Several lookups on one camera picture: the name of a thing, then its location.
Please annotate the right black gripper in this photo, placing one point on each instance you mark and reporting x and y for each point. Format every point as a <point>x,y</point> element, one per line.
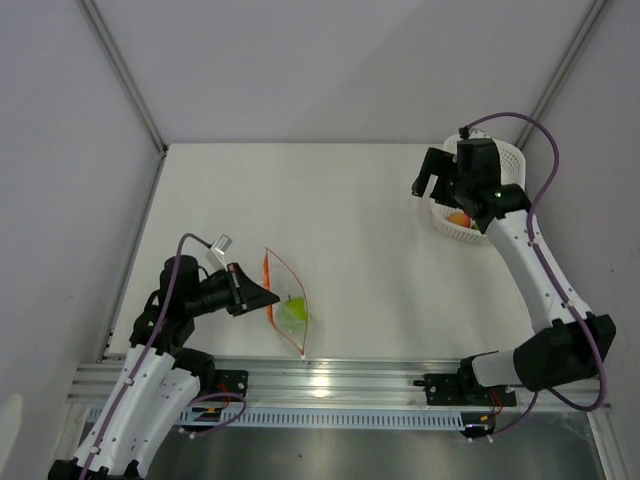
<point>436,162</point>

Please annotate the white slotted cable duct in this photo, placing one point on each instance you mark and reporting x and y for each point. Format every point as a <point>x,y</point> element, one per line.
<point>427,420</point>

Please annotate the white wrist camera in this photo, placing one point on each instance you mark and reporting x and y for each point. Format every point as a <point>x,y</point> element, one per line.
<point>471,133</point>
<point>217,252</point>

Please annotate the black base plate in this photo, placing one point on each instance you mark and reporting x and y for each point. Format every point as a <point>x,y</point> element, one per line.
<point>454,390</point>
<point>231,384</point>

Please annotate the red yellow peach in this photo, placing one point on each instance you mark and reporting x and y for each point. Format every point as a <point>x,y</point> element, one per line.
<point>460,219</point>

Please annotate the white perforated plastic basket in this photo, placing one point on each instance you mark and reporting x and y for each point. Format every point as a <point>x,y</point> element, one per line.
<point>507,198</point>

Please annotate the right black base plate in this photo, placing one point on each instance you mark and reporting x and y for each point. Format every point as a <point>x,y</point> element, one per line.
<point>454,390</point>

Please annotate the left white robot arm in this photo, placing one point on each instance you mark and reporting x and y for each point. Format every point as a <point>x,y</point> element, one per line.
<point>161,376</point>

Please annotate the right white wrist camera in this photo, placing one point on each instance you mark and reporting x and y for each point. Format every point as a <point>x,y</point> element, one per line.
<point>471,133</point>

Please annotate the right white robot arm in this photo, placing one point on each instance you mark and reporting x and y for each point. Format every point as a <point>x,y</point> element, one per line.
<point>569,342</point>

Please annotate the aluminium mounting rail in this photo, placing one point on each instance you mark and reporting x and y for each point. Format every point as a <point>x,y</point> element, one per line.
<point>316,383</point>

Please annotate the clear orange-zipper zip bag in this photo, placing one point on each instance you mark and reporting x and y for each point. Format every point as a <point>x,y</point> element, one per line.
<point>281,278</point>

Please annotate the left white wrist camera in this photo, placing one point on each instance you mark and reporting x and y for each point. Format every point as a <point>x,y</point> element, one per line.
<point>217,252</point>

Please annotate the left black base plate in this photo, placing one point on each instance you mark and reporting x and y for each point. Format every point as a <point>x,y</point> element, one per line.
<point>231,384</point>

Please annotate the green apple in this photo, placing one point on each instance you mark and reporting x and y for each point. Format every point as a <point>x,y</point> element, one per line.
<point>293,312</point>

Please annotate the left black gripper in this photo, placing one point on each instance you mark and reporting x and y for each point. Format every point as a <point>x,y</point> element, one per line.
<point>251,295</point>

